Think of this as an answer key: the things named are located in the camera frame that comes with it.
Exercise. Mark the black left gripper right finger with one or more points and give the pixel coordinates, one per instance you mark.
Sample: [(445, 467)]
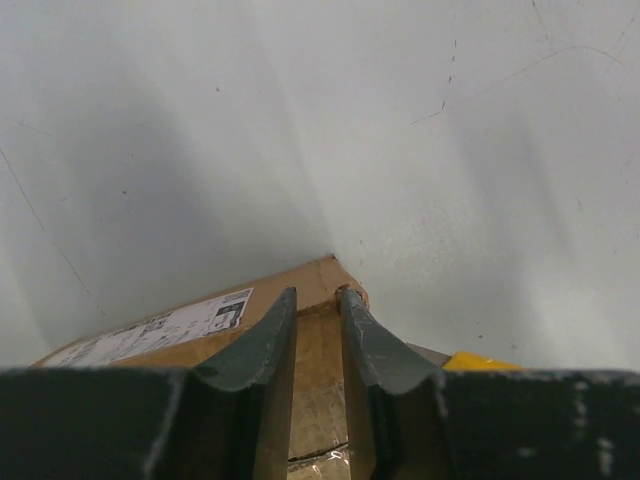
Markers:
[(410, 419)]

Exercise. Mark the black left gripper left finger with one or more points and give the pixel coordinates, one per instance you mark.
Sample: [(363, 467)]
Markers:
[(228, 417)]

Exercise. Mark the yellow utility knife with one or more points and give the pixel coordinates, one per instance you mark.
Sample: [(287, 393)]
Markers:
[(468, 361)]

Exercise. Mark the brown cardboard express box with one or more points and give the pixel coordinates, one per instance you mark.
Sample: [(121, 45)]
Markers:
[(189, 335)]

